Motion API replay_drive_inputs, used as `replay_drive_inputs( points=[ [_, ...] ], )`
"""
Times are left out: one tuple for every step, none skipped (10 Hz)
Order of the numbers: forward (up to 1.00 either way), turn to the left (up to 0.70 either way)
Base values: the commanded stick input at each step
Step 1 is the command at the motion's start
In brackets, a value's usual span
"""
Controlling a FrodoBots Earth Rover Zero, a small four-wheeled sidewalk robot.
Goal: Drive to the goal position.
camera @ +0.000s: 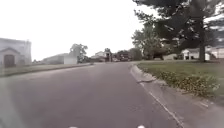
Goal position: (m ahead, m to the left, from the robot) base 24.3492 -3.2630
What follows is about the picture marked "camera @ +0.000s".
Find tall dark conifer tree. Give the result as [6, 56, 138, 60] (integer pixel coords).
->
[132, 0, 224, 64]

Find grey building with arched door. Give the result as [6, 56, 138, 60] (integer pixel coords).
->
[0, 37, 33, 69]

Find leafy green tree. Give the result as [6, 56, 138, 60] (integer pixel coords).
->
[131, 22, 168, 61]

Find grey asphalt road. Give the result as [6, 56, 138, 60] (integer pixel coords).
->
[0, 61, 183, 128]

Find low white building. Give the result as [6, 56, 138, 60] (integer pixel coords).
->
[41, 52, 78, 66]

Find grass lawn with dry patches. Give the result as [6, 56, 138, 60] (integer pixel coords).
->
[136, 59, 224, 100]

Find pale house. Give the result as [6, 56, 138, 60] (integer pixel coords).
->
[90, 50, 113, 63]

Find pale concrete kerb strip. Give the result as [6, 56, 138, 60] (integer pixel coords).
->
[129, 63, 224, 128]

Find white house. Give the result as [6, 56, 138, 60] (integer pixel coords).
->
[162, 45, 224, 62]

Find small green tree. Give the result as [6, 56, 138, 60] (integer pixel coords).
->
[69, 43, 90, 64]

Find clump of dark trees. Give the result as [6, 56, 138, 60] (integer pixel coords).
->
[112, 47, 143, 63]

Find narrow grass verge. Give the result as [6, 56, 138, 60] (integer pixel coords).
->
[0, 62, 94, 78]

